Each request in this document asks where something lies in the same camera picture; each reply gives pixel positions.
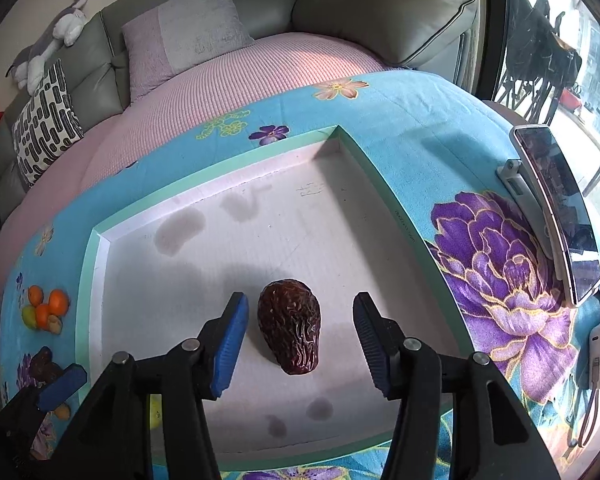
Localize dark red date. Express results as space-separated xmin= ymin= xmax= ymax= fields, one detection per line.
xmin=29 ymin=346 xmax=64 ymax=385

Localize small orange back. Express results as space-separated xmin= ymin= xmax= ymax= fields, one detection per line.
xmin=28 ymin=285 xmax=44 ymax=307

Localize large wrinkled red date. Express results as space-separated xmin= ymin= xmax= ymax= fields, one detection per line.
xmin=257 ymin=278 xmax=321 ymax=375

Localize brown longan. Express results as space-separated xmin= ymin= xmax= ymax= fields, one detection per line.
xmin=54 ymin=403 xmax=71 ymax=420
xmin=47 ymin=314 xmax=62 ymax=335

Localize large green jujube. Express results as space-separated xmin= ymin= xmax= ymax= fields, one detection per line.
xmin=148 ymin=394 xmax=162 ymax=430

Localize small green jujube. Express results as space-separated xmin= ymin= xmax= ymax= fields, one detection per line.
xmin=21 ymin=304 xmax=38 ymax=330

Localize teal shallow tray box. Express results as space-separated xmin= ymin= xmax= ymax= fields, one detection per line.
xmin=74 ymin=127 xmax=472 ymax=470

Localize blue floral tablecloth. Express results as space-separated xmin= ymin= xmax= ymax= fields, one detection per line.
xmin=0 ymin=70 xmax=597 ymax=478

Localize smartphone on stand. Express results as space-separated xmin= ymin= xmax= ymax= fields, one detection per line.
xmin=496 ymin=125 xmax=600 ymax=307

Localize black white patterned pillow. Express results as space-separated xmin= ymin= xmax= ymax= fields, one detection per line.
xmin=12 ymin=60 xmax=83 ymax=186

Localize grey white plush toy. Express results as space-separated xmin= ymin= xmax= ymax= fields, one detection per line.
xmin=5 ymin=0 xmax=87 ymax=96

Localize pink sofa cover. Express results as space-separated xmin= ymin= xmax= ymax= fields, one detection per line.
xmin=0 ymin=32 xmax=387 ymax=310

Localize grey leather sofa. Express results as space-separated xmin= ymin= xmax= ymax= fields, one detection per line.
xmin=0 ymin=0 xmax=477 ymax=219

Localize purple grey pillow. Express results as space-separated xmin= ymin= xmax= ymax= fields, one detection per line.
xmin=122 ymin=0 xmax=254 ymax=102

